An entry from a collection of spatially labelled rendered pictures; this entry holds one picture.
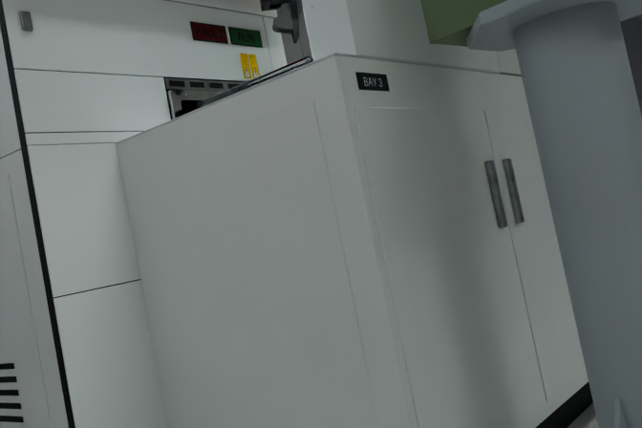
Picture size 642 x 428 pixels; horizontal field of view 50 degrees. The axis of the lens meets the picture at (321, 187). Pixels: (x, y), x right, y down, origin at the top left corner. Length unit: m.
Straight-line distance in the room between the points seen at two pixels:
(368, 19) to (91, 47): 0.66
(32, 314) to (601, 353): 1.06
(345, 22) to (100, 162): 0.63
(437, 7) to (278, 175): 0.39
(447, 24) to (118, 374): 0.93
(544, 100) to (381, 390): 0.52
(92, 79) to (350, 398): 0.87
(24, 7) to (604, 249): 1.18
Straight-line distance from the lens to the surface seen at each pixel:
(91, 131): 1.54
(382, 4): 1.29
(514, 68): 1.72
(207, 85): 1.77
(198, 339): 1.42
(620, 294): 1.11
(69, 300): 1.45
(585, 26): 1.12
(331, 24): 1.21
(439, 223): 1.26
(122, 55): 1.65
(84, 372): 1.47
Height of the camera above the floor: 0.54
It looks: 4 degrees up
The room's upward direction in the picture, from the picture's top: 11 degrees counter-clockwise
